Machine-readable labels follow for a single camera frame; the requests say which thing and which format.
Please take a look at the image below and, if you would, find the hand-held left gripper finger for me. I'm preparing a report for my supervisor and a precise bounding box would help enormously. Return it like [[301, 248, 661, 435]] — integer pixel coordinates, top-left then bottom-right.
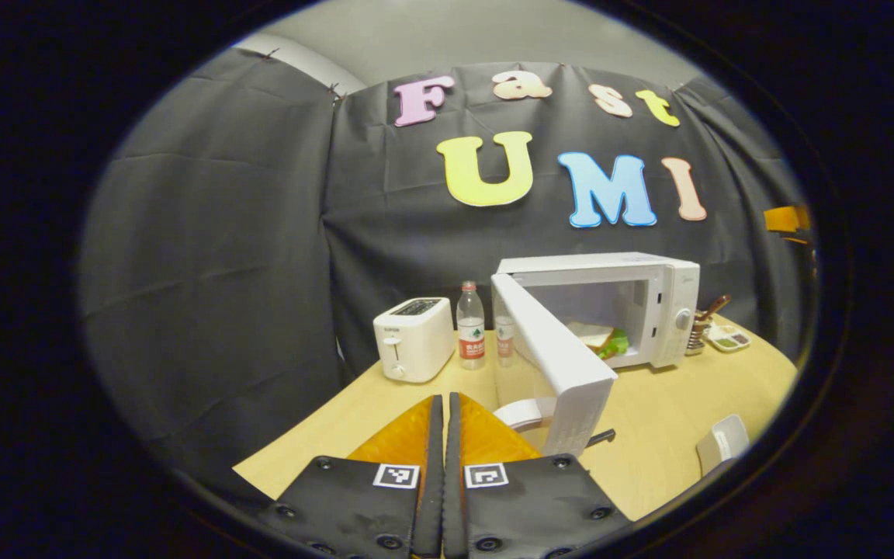
[[255, 394, 446, 559], [444, 391, 636, 559]]

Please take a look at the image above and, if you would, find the white microwave oven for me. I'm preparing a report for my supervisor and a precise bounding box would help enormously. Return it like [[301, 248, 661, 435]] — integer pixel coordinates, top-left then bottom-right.
[[491, 252, 702, 458]]

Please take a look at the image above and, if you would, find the sandwich with green lettuce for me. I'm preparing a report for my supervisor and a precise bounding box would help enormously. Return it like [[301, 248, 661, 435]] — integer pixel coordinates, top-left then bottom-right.
[[567, 321, 631, 361]]

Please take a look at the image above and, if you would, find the white divided snack dish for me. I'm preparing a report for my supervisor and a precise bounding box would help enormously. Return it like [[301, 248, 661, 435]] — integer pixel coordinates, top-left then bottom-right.
[[707, 325, 752, 353]]

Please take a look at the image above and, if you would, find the white toaster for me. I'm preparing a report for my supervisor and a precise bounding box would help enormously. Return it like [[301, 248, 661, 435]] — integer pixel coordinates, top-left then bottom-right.
[[373, 297, 456, 384]]

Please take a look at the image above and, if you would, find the clear red label water bottle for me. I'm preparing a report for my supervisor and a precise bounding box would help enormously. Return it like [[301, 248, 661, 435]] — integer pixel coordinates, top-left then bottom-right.
[[456, 281, 487, 371]]

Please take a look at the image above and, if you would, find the white ridged dish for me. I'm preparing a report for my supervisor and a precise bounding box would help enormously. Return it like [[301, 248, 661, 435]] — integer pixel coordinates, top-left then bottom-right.
[[695, 414, 751, 477]]

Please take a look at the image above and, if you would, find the black backdrop cloth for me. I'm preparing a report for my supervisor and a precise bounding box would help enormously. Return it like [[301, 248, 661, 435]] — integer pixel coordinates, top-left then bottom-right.
[[78, 48, 813, 498]]

